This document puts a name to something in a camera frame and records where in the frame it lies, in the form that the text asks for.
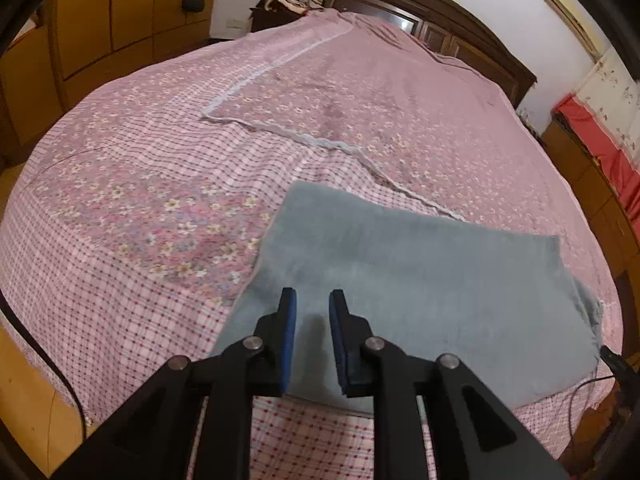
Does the red and white curtain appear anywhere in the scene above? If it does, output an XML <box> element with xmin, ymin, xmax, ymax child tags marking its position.
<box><xmin>552</xmin><ymin>45</ymin><xmax>640</xmax><ymax>211</ymax></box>

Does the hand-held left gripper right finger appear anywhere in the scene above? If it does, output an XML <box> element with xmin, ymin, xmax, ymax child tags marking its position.
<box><xmin>328</xmin><ymin>289</ymin><xmax>571</xmax><ymax>480</ymax></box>

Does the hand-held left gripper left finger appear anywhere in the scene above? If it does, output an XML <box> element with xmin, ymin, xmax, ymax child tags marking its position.
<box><xmin>50</xmin><ymin>287</ymin><xmax>298</xmax><ymax>480</ymax></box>

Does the dark wooden nightstand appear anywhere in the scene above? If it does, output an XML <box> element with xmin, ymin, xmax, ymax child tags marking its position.
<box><xmin>249</xmin><ymin>0</ymin><xmax>301</xmax><ymax>33</ymax></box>

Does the yellow wooden wardrobe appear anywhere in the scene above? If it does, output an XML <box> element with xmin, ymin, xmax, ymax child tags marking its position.
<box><xmin>0</xmin><ymin>0</ymin><xmax>221</xmax><ymax>171</ymax></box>

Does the grey towel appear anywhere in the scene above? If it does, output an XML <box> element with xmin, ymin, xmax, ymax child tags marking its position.
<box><xmin>212</xmin><ymin>181</ymin><xmax>603</xmax><ymax>408</ymax></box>

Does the pink floral bed sheet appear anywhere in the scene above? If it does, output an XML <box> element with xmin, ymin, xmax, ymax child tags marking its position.
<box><xmin>0</xmin><ymin>7</ymin><xmax>626</xmax><ymax>480</ymax></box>

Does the black plug with cable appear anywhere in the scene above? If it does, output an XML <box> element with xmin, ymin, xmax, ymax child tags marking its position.
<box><xmin>570</xmin><ymin>344</ymin><xmax>628</xmax><ymax>441</ymax></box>

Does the dark wooden headboard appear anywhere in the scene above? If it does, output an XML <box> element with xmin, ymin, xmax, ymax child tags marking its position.
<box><xmin>312</xmin><ymin>0</ymin><xmax>537</xmax><ymax>108</ymax></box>

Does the low wooden cabinet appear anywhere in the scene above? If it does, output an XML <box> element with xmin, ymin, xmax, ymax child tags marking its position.
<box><xmin>542</xmin><ymin>120</ymin><xmax>640</xmax><ymax>281</ymax></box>

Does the black cable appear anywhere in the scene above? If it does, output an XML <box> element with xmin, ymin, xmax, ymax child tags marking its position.
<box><xmin>0</xmin><ymin>292</ymin><xmax>88</xmax><ymax>431</ymax></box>

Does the white air conditioner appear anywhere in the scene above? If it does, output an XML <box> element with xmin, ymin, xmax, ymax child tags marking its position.
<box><xmin>542</xmin><ymin>0</ymin><xmax>608</xmax><ymax>63</ymax></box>

